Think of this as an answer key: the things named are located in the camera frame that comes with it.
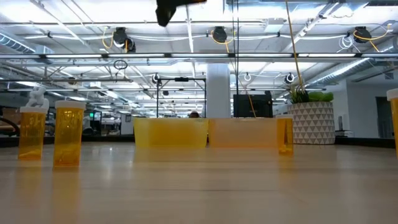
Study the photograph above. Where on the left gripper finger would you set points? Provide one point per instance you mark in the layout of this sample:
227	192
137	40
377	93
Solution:
164	12

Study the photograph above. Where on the tall amber pill bottle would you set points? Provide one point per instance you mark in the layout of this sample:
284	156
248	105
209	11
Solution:
395	124
69	137

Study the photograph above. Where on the small amber pill bottle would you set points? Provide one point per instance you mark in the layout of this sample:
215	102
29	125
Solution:
284	137

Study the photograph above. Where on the slim amber pill bottle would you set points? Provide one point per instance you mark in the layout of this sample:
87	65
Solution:
32	137

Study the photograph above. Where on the yellow translucent plastic bin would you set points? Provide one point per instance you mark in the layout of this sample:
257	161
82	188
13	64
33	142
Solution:
171	132

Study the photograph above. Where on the orange translucent plastic bin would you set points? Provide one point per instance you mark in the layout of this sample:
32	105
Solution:
242	132

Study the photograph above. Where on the long ceiling light strip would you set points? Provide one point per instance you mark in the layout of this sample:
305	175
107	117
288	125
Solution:
199	55

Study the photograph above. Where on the small black ceiling reel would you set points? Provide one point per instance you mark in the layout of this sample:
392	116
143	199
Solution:
155	78
289	77

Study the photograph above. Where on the white building column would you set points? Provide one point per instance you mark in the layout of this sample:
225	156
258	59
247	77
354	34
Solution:
217	93

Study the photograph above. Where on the person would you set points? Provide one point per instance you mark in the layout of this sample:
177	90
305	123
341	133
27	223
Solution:
193	114

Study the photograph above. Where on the white robot figure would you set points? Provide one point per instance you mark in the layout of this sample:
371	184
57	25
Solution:
37	98

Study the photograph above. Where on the green plant in patterned pot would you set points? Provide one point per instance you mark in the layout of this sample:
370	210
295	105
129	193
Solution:
311	124

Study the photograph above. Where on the dark grey door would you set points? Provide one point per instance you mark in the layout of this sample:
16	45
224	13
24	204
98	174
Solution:
384	115

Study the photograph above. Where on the black background frame rig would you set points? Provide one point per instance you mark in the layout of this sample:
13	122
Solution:
182	79

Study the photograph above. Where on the black aluminium table frame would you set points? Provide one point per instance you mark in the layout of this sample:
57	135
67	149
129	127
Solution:
102	141

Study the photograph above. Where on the silver ventilation duct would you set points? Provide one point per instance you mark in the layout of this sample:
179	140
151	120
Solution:
348	70
18	45

